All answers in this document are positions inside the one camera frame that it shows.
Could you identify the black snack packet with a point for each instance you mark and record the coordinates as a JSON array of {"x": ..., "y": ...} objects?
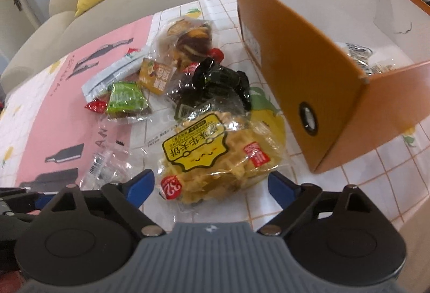
[{"x": 215, "y": 83}]

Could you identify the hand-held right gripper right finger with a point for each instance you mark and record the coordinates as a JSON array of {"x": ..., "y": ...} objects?
[{"x": 281, "y": 187}]

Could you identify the orange cardboard box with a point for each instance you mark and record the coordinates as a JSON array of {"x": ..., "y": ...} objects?
[{"x": 302, "y": 54}]

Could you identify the yellow label waffle packet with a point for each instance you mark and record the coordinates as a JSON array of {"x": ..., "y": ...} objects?
[{"x": 215, "y": 152}]

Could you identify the small orange snack packet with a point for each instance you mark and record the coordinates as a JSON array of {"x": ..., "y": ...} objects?
[{"x": 155, "y": 74}]

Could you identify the small red snack packet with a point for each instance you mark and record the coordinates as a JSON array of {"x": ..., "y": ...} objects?
[{"x": 95, "y": 106}]

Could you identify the silver foil packet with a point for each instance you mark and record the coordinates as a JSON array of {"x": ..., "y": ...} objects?
[{"x": 362, "y": 56}]

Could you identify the clear plastic wrapper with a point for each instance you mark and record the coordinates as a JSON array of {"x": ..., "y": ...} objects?
[{"x": 100, "y": 168}]

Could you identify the green snack packet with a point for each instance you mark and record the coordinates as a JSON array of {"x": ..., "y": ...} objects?
[{"x": 126, "y": 98}]

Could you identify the clear brown bread packet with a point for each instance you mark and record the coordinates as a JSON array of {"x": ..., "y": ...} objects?
[{"x": 188, "y": 38}]

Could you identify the white silver snack packet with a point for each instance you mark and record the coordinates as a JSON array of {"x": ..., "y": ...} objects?
[{"x": 107, "y": 74}]

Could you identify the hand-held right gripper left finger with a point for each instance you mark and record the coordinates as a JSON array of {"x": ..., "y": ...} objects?
[{"x": 139, "y": 185}]

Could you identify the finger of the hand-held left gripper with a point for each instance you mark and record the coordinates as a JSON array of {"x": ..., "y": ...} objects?
[{"x": 39, "y": 201}]

